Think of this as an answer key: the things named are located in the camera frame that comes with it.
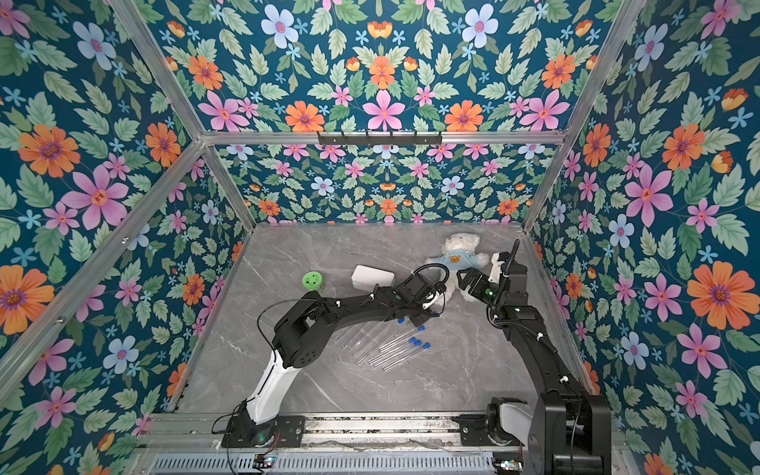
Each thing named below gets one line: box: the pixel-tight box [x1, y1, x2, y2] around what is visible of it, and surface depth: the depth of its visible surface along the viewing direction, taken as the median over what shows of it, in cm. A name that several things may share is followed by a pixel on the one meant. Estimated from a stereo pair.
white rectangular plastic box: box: [351, 264, 395, 292], surface depth 102 cm
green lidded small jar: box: [301, 271, 324, 291], surface depth 100 cm
